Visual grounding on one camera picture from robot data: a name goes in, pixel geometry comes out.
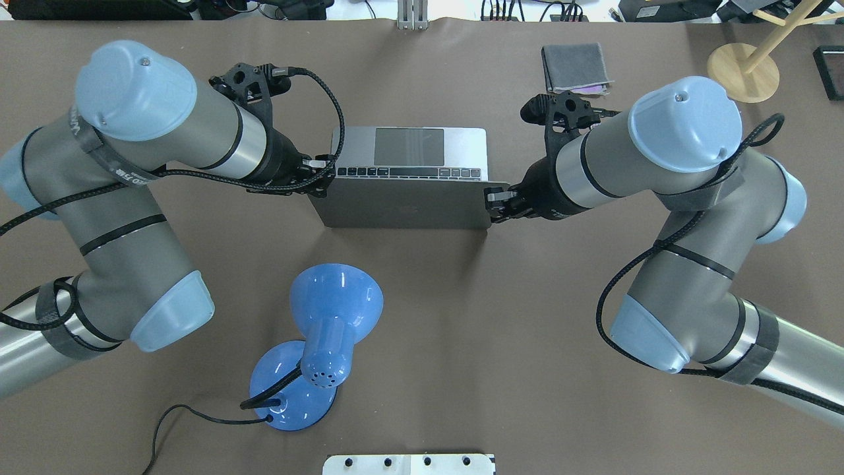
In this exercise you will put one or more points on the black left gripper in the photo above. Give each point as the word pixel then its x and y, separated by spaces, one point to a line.
pixel 277 160

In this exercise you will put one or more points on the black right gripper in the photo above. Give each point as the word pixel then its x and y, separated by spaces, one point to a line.
pixel 544 192

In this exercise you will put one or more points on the silver grey laptop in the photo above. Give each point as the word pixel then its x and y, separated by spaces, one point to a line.
pixel 408 177

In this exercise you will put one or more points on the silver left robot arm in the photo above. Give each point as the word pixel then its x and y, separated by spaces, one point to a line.
pixel 137 116

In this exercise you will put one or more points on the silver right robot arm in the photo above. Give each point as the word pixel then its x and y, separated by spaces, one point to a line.
pixel 670 308

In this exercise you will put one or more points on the folded grey cloth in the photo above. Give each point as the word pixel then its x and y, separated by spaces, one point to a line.
pixel 573 66

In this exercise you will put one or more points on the blue desk lamp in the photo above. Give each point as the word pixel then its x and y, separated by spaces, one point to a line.
pixel 294 384

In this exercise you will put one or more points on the wooden mug tree stand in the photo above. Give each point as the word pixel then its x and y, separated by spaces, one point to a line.
pixel 746 72

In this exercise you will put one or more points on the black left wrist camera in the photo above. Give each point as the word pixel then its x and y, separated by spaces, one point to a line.
pixel 246 84

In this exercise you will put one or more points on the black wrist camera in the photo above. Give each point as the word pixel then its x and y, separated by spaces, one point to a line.
pixel 568 111
pixel 246 84

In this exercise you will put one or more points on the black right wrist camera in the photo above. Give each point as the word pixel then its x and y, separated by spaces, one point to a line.
pixel 568 111

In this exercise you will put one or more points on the aluminium frame post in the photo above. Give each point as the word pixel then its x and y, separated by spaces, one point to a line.
pixel 412 15

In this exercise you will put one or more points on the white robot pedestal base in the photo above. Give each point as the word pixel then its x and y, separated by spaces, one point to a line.
pixel 422 463

